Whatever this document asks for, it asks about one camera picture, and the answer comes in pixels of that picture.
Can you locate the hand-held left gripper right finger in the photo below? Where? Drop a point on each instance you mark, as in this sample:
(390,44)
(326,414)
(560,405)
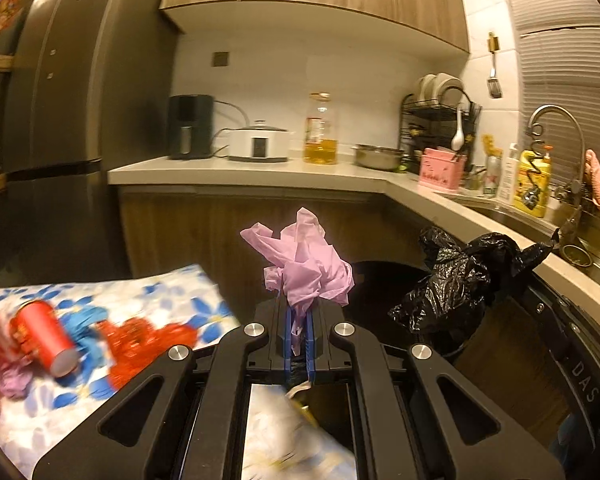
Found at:
(310,355)

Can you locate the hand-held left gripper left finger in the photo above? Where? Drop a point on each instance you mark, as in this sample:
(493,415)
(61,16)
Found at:
(289,355)

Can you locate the purple plastic bag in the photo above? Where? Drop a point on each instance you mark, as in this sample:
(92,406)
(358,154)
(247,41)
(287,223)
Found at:
(12,380)
(305,260)

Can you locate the black trash bin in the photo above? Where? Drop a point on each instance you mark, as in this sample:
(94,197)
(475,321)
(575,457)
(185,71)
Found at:
(380,280)

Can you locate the pink-red plastic bag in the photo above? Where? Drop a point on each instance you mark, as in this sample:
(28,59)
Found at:
(140,340)

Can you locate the black plastic bag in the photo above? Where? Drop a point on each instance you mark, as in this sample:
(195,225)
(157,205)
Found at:
(455,285)

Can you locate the blue nitrile glove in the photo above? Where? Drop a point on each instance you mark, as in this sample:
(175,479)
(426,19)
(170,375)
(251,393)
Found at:
(87,322)

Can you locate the metal sink strainer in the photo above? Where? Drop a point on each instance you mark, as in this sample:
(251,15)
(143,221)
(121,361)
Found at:
(575,255)

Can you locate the kitchen counter with wooden cabinets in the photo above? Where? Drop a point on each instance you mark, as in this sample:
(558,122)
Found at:
(230,170)

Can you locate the cooking oil bottle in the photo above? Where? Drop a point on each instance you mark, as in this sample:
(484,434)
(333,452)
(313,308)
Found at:
(320,152)

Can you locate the metal bowl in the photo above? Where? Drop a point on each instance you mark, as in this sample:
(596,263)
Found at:
(377,157)

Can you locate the white electric cooker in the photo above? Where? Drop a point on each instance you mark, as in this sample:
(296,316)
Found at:
(260,145)

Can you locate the yellow detergent bottle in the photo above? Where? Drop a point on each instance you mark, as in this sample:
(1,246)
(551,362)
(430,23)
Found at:
(542,180)

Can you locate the pink utensil holder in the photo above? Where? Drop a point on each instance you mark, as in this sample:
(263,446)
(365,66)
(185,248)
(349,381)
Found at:
(440,170)

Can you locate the white bottle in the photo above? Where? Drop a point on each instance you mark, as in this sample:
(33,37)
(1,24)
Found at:
(507,175)

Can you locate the printed metal can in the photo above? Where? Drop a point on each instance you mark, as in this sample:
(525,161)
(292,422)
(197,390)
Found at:
(492,175)

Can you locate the blue floral tablecloth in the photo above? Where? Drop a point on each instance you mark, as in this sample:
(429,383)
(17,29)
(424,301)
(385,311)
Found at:
(55,425)

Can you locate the black air fryer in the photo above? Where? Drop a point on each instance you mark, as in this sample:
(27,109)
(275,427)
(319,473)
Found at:
(190,120)

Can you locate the yellow brush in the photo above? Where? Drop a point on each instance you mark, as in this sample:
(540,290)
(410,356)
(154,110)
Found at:
(492,145)

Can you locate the white spoon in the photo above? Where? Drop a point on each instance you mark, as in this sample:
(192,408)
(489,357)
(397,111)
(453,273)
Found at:
(457,137)

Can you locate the black dish rack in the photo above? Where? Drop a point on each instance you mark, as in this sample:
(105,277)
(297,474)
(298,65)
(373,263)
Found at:
(432,106)

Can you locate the metal faucet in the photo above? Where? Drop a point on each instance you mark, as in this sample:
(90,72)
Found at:
(555,107)

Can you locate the white plate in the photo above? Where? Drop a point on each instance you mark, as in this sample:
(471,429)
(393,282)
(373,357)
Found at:
(447,87)
(425,87)

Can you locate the hanging metal spatula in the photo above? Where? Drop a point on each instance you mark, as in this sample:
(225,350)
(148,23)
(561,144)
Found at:
(495,87)

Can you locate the window blinds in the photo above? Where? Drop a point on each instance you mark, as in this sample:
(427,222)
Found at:
(570,60)

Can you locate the grey refrigerator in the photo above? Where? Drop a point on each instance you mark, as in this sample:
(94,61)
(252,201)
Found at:
(80,85)

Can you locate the dark wall socket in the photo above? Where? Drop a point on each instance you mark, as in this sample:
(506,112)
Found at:
(220,59)

